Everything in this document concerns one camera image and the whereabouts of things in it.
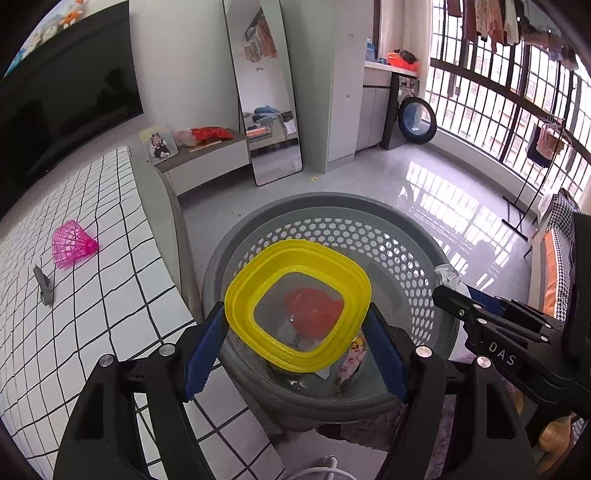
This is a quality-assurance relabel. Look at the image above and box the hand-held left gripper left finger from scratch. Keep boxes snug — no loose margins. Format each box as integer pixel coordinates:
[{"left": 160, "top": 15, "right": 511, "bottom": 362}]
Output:
[{"left": 53, "top": 301, "right": 230, "bottom": 480}]

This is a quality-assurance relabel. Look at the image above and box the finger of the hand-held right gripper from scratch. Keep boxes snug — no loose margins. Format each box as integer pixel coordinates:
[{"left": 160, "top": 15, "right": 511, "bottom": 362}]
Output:
[
  {"left": 464, "top": 284, "right": 565, "bottom": 337},
  {"left": 433, "top": 285, "right": 542, "bottom": 348}
]

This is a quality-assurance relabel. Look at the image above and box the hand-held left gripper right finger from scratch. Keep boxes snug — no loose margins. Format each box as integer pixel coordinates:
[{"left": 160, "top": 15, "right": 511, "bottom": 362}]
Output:
[{"left": 364, "top": 305, "right": 539, "bottom": 480}]

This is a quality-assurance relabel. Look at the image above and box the clear plastic wrapper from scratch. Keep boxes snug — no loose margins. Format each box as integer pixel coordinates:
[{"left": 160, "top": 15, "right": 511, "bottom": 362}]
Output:
[{"left": 434, "top": 264, "right": 462, "bottom": 291}]

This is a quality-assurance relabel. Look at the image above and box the pink snack wrapper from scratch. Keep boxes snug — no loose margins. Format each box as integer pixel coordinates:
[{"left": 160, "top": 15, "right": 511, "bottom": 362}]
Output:
[{"left": 339, "top": 335, "right": 368, "bottom": 384}]

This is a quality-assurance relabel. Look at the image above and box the yellow container lid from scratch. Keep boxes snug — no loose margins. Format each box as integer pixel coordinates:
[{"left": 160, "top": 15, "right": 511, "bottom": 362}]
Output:
[{"left": 225, "top": 239, "right": 372, "bottom": 373}]

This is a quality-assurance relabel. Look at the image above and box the grey perforated plastic basket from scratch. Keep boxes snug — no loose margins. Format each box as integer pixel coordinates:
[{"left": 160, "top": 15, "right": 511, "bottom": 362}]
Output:
[{"left": 202, "top": 193, "right": 464, "bottom": 423}]

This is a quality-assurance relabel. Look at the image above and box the person's right hand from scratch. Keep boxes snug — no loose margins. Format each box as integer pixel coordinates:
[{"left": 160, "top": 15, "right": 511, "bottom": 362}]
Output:
[{"left": 538, "top": 415, "right": 580, "bottom": 455}]

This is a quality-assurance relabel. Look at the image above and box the black clothes rack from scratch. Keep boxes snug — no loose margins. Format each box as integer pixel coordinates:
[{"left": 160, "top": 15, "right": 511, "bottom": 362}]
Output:
[{"left": 502, "top": 117, "right": 578, "bottom": 243}]

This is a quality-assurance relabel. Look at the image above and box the houndstooth fabric chair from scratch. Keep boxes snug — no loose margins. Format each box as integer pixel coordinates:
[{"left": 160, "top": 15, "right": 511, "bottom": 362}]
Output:
[{"left": 526, "top": 189, "right": 583, "bottom": 324}]

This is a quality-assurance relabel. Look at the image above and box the bed with checkered sheet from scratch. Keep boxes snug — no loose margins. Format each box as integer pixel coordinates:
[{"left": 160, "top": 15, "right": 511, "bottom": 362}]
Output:
[{"left": 0, "top": 147, "right": 287, "bottom": 480}]

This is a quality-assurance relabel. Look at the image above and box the grey bed footboard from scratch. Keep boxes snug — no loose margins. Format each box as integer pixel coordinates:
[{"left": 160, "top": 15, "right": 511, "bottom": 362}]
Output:
[{"left": 129, "top": 154, "right": 206, "bottom": 324}]

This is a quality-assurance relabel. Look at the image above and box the white round object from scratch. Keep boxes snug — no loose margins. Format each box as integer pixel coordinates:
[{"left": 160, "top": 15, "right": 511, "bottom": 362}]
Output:
[{"left": 281, "top": 455, "right": 356, "bottom": 480}]

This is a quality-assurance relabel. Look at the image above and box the garment on hanger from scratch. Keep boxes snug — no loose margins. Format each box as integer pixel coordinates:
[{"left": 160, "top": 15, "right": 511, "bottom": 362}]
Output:
[{"left": 526, "top": 124, "right": 566, "bottom": 163}]

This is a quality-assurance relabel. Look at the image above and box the small grey object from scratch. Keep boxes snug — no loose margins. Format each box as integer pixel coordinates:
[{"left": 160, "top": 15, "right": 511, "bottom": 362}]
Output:
[{"left": 33, "top": 264, "right": 54, "bottom": 306}]

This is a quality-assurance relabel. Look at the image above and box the pink plastic shuttlecock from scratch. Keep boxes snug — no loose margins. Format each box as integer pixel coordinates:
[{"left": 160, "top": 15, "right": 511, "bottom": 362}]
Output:
[{"left": 52, "top": 220, "right": 99, "bottom": 269}]

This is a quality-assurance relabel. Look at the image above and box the low grey cabinet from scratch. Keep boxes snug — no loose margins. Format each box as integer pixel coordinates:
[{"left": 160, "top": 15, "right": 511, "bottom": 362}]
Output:
[{"left": 152, "top": 129, "right": 252, "bottom": 198}]

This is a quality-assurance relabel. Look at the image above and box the front-load washing machine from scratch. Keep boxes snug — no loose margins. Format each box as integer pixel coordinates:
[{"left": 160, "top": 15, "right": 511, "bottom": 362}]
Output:
[{"left": 379, "top": 74, "right": 438, "bottom": 149}]

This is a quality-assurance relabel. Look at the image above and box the black window grille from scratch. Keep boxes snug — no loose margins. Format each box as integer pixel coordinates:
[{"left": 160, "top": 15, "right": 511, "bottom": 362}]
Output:
[{"left": 425, "top": 0, "right": 591, "bottom": 204}]

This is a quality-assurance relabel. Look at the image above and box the white counter cabinet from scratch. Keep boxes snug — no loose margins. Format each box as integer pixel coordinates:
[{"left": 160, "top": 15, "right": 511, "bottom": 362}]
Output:
[{"left": 355, "top": 60, "right": 393, "bottom": 151}]

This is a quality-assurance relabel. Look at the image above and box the framed child photo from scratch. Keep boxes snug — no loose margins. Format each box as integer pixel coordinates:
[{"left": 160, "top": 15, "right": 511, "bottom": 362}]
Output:
[{"left": 139, "top": 126, "right": 179, "bottom": 165}]

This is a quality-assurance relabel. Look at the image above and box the tall standing mirror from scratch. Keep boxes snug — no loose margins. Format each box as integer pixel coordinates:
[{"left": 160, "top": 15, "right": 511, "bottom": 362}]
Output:
[{"left": 222, "top": 0, "right": 304, "bottom": 186}]

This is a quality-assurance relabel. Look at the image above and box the crumpled red plastic bag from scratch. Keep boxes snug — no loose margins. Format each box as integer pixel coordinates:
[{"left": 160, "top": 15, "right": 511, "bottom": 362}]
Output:
[{"left": 191, "top": 127, "right": 234, "bottom": 146}]

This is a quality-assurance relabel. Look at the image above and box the tall white wardrobe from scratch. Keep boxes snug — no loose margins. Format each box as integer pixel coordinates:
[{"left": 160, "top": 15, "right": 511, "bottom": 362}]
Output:
[{"left": 283, "top": 0, "right": 382, "bottom": 172}]

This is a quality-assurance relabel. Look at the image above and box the orange plastic basin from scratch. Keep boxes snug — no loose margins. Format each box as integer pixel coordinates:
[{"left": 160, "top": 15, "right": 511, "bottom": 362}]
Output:
[{"left": 387, "top": 52, "right": 421, "bottom": 72}]

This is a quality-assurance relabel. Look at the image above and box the row of hanging clothes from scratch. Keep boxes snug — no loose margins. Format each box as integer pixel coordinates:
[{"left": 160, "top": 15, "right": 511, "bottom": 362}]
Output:
[{"left": 445, "top": 0, "right": 580, "bottom": 71}]

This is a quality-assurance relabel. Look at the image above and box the black curved television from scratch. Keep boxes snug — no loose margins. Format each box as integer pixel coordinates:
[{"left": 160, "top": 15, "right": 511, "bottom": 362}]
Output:
[{"left": 0, "top": 2, "right": 144, "bottom": 222}]

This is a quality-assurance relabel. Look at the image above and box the row of plush toys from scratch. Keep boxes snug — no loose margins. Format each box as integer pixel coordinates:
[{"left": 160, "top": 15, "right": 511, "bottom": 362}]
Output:
[{"left": 9, "top": 0, "right": 90, "bottom": 70}]

